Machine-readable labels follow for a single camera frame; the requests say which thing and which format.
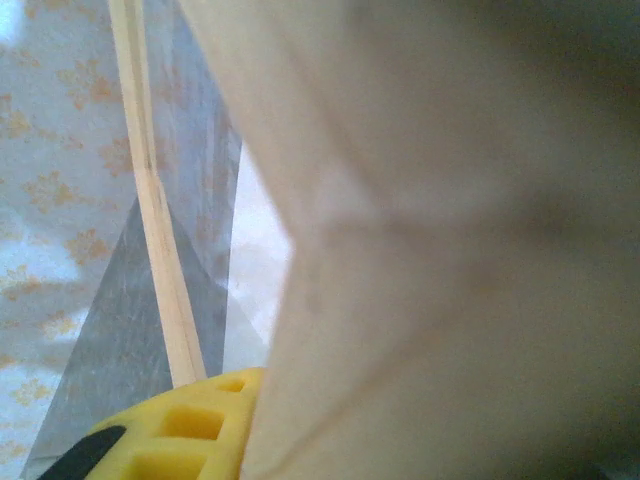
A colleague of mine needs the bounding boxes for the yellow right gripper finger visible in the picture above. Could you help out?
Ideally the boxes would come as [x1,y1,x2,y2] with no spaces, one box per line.
[37,367,266,480]

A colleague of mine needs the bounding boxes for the light wooden picture frame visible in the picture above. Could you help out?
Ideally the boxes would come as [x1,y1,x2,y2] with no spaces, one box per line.
[107,0,640,480]

